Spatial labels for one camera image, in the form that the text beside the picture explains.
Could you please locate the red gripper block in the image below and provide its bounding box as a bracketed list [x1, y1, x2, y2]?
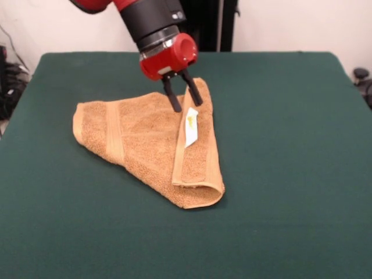
[138, 33, 203, 113]

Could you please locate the tan terry towel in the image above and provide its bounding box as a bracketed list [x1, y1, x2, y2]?
[71, 77, 226, 210]

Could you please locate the black stand column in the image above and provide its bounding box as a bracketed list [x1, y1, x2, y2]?
[180, 0, 239, 53]

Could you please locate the dark green table cloth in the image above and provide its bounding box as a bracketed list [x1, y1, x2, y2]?
[0, 51, 372, 279]

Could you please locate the black equipment and cable pile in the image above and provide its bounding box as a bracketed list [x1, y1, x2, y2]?
[0, 43, 31, 121]

